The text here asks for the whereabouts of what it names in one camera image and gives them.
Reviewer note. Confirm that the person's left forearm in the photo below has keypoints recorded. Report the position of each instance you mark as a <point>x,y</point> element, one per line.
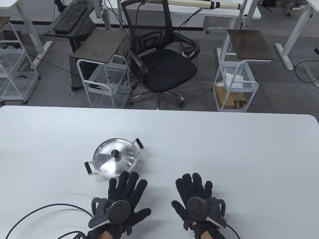
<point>106,235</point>

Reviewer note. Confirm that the dark keyboard monitor stand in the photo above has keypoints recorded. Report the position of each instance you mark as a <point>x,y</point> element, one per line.
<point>84,27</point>

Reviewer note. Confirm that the black white left hand controller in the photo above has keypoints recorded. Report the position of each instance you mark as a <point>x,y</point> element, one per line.
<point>119,211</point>

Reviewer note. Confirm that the white cart with dark top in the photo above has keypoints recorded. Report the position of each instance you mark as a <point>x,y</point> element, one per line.
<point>99,47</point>
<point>249,44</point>
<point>3,22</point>

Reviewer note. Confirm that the black computer tower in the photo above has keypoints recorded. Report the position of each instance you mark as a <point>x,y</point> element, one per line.
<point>74,74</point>

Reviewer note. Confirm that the person's right hand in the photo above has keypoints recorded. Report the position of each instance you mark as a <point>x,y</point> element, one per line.
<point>194,185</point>

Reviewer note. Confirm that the steel pot lid black knob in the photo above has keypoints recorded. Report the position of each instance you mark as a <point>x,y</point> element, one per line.
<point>120,161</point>

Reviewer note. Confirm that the black keyboard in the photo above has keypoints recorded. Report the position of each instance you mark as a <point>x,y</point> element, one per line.
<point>69,18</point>

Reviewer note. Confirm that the person's left hand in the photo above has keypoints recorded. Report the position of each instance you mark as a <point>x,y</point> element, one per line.
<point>129,184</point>

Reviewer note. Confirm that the black white right hand controller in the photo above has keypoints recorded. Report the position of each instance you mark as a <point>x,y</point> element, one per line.
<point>197,208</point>

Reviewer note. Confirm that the black white hand controller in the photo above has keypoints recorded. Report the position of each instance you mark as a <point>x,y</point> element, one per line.
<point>119,211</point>
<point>197,208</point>

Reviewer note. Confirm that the white standing desk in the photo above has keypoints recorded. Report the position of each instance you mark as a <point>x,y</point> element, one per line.
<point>297,32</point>
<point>224,13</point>
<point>28,25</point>

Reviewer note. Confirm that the white papers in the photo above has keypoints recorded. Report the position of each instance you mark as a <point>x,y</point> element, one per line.
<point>230,78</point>

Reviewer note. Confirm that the black mesh office chair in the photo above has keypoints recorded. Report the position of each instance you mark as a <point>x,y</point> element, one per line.
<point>164,69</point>

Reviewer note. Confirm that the aluminium frame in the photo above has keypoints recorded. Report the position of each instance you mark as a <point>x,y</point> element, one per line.
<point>98,10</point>

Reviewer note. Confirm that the person's right forearm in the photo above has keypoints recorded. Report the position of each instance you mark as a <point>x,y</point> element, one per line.
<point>206,235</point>

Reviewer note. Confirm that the brown paper bag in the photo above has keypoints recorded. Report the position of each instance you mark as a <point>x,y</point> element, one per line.
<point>229,97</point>

